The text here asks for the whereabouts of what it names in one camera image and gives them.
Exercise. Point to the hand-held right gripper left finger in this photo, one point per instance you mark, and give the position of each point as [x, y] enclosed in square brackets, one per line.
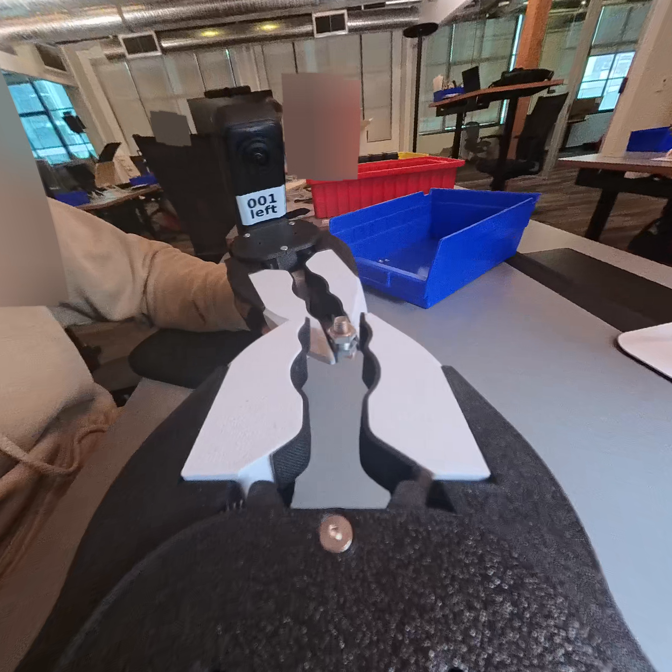
[252, 415]

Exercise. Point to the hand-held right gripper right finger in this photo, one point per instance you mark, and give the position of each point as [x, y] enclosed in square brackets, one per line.
[425, 415]

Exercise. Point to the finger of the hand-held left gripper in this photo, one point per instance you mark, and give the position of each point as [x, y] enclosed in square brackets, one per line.
[278, 299]
[338, 281]

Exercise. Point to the steel hex nut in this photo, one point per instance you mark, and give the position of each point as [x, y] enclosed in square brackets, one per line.
[334, 338]

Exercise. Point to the steel hex bolt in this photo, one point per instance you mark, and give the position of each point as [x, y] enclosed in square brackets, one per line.
[320, 352]

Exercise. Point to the blue plastic bin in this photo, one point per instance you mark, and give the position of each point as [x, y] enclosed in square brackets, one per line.
[649, 139]
[441, 247]

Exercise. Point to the person's left forearm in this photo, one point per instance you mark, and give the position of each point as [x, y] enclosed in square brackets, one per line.
[147, 278]

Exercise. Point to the black mesh office chair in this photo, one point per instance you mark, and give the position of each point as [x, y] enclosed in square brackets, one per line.
[184, 179]

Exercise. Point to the black wrist rest pad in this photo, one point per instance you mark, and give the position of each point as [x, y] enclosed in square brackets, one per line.
[200, 357]

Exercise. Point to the red plastic bin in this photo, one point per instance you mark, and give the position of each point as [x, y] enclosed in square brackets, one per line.
[378, 184]

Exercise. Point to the yellow plastic bin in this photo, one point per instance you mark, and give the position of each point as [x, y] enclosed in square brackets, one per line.
[415, 156]

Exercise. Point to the black floor lamp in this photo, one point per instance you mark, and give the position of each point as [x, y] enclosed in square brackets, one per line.
[420, 74]

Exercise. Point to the person's torso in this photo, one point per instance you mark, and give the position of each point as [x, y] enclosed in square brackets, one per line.
[42, 420]

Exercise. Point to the white document stand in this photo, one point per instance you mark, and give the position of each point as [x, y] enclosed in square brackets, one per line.
[651, 349]

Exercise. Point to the wooden standing desk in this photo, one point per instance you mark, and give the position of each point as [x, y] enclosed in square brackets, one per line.
[494, 95]

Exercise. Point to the black backpack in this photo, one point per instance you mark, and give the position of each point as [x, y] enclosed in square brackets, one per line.
[525, 76]

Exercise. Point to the wooden office desk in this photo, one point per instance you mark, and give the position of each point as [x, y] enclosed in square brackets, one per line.
[620, 163]

